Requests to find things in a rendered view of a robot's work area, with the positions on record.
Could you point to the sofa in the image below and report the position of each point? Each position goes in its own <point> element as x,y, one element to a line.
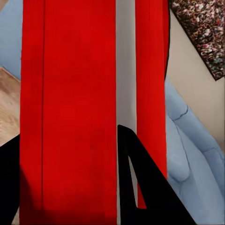
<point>195,161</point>

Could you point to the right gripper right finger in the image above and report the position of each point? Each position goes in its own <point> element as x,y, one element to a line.
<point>163,205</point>

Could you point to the radio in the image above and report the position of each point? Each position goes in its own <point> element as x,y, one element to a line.
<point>87,67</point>

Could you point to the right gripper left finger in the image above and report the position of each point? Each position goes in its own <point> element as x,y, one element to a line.
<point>9,180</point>

